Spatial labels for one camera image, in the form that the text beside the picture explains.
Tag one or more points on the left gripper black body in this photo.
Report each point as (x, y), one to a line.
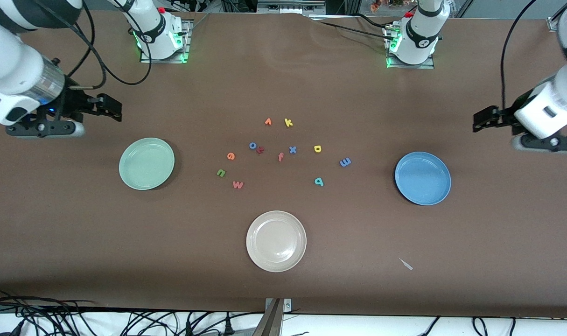
(511, 113)

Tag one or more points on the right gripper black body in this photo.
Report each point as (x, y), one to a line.
(74, 101)

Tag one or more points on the pink foam letter w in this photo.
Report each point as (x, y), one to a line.
(237, 186)

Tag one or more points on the blue foam letter m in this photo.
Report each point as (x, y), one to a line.
(345, 162)

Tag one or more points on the teal foam letter p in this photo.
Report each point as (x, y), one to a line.
(320, 183)

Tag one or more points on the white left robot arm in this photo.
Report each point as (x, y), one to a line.
(544, 109)

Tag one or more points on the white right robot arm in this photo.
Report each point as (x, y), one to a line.
(12, 70)

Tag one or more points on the green plate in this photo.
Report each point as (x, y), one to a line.
(146, 164)

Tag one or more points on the blue plate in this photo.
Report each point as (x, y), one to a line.
(423, 178)

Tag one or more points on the aluminium extrusion corner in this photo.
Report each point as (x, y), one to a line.
(551, 23)

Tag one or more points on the orange dried flowers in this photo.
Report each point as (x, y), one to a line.
(375, 5)

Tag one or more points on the white tape scrap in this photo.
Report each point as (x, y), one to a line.
(406, 264)

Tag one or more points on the brown paper table cover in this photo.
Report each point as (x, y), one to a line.
(283, 84)

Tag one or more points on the beige plate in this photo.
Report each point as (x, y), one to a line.
(276, 241)

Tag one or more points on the black power plug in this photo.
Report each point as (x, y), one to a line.
(189, 329)
(227, 326)

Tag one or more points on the grey metal stand bar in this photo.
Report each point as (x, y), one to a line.
(270, 324)

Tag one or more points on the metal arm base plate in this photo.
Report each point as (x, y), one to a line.
(411, 66)
(164, 60)

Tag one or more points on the aluminium frame piece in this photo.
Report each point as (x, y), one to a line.
(288, 7)

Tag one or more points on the metal table edge bracket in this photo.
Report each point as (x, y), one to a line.
(288, 305)

